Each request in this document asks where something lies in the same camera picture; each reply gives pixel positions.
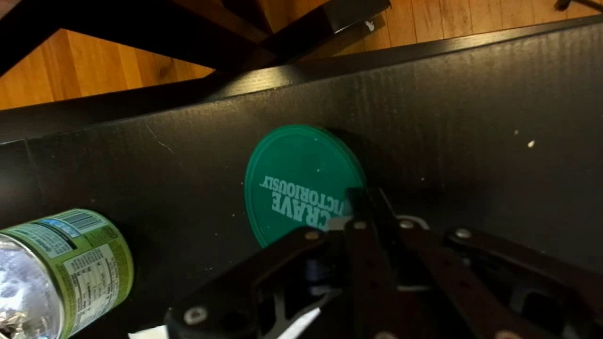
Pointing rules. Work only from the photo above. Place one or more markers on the green plastic jar lid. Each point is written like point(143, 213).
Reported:
point(294, 169)

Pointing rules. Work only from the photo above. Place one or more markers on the black tripod stand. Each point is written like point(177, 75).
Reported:
point(156, 30)

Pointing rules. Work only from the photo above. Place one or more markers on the glass jar with green label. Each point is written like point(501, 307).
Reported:
point(81, 269)

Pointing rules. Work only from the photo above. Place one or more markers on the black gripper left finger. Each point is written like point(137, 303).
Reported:
point(312, 275)

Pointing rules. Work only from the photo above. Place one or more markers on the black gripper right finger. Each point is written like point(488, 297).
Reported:
point(452, 282)

